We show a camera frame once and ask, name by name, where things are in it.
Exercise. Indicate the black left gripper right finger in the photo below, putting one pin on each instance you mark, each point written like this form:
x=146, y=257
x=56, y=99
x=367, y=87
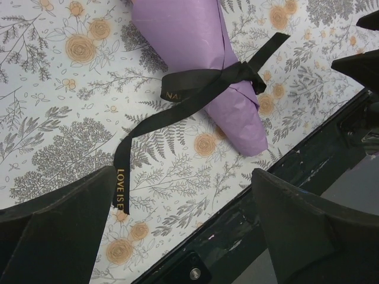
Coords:
x=311, y=239

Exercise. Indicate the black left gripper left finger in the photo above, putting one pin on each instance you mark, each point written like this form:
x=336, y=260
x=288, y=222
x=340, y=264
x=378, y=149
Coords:
x=55, y=238

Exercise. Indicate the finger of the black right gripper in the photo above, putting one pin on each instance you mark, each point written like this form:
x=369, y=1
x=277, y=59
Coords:
x=370, y=21
x=363, y=68

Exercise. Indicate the black printed ribbon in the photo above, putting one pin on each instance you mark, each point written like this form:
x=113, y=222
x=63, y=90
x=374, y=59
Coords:
x=192, y=90

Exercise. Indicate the purple wrapping paper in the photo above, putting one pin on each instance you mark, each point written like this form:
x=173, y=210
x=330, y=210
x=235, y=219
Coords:
x=192, y=35

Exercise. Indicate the floral patterned table mat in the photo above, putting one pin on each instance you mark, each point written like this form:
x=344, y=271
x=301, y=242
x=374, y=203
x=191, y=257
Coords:
x=76, y=77

